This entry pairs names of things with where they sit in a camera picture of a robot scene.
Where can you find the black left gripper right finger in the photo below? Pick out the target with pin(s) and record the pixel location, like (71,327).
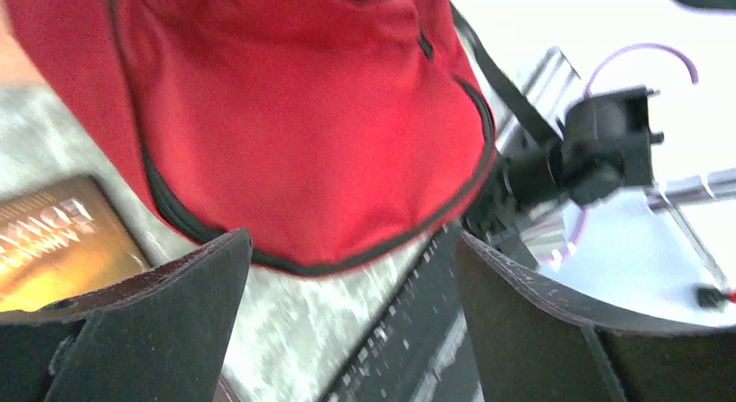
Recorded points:
(535,339)

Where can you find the red backpack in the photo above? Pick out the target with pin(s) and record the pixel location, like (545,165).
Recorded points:
(334,130)

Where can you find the dark DiCamillo book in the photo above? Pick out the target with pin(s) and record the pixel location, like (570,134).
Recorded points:
(61,241)

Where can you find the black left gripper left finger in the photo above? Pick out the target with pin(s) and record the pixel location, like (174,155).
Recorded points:
(159,336)

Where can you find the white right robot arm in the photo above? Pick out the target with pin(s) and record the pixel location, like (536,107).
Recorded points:
(606,144)

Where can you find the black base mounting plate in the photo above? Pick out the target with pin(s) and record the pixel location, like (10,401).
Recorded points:
(419,349)

